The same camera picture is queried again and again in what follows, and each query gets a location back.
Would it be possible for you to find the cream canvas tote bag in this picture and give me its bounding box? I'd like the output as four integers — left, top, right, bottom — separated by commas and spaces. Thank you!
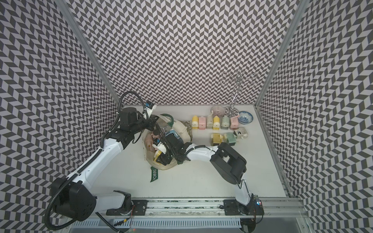
142, 114, 192, 182

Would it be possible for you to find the yellow block pencil sharpener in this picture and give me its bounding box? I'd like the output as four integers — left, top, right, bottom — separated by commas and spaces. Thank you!
191, 115, 199, 129

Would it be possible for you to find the pink rounded pencil sharpener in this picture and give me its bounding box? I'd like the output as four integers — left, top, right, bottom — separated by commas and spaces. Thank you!
198, 116, 207, 130

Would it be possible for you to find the small yellow black sharpener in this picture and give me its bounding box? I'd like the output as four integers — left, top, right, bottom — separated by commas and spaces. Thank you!
210, 133, 224, 146

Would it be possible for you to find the white cartoon pencil sharpener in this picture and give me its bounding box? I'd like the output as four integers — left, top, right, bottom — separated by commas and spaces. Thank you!
206, 114, 213, 129

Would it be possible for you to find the yellow round pencil sharpener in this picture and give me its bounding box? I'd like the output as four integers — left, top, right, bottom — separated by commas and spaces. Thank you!
213, 116, 220, 130

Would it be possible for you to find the mint green pencil sharpener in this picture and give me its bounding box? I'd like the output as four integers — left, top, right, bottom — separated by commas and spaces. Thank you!
220, 116, 230, 130

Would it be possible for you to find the green block pencil sharpener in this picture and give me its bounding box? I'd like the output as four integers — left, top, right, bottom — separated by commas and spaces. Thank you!
223, 133, 237, 146

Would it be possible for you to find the pink block pencil sharpener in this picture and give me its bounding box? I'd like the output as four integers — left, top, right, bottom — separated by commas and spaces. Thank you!
229, 116, 239, 130

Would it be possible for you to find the white grey pencil sharpener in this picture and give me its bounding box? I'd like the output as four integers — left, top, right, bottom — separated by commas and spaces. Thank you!
234, 127, 248, 139

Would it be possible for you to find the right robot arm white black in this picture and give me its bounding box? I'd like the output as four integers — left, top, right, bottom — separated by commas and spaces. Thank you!
153, 134, 264, 216

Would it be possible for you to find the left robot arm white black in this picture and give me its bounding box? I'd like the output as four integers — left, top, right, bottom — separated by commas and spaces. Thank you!
45, 103, 157, 223

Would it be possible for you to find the small pink flat sharpener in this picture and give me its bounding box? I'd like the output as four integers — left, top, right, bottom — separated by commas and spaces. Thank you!
144, 134, 155, 152

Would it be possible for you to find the pink ribbed bowl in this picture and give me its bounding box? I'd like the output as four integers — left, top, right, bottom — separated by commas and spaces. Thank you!
210, 105, 225, 117

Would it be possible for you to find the blue white patterned bowl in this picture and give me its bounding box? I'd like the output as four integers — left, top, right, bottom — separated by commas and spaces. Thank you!
238, 111, 254, 125

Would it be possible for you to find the silver jewelry tree stand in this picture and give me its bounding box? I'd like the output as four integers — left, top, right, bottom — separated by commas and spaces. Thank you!
221, 70, 258, 117

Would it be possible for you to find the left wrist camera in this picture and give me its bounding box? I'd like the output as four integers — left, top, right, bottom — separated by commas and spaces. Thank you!
144, 101, 157, 119

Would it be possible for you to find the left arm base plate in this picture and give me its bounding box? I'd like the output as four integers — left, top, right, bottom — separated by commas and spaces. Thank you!
106, 200, 148, 216

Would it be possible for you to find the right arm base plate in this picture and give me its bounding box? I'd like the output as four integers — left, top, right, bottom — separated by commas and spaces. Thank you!
220, 199, 264, 216

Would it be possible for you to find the aluminium mounting rail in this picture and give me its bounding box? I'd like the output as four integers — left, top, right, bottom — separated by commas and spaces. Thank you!
132, 198, 308, 218

